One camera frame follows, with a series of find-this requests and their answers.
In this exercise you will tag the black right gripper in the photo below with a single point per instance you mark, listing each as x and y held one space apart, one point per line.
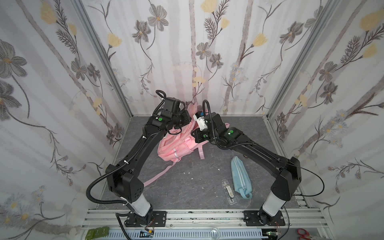
196 132

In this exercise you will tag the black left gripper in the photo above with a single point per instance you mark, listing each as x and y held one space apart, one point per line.
184 117

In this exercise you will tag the pink school backpack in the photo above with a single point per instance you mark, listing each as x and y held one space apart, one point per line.
173 147

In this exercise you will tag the light blue pencil case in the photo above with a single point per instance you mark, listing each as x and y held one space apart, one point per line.
241 179

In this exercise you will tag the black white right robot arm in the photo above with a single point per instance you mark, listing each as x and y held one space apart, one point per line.
287 172

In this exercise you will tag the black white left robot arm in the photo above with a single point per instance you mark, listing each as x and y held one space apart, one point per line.
123 178

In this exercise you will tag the clear plastic stapler box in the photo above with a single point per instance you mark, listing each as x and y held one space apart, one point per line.
229 192

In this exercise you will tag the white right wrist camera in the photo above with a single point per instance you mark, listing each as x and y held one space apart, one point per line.
199 118

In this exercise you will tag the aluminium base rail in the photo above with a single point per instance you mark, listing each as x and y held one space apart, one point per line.
236 224

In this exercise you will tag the red handled scissors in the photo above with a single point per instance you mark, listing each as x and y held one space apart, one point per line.
303 234

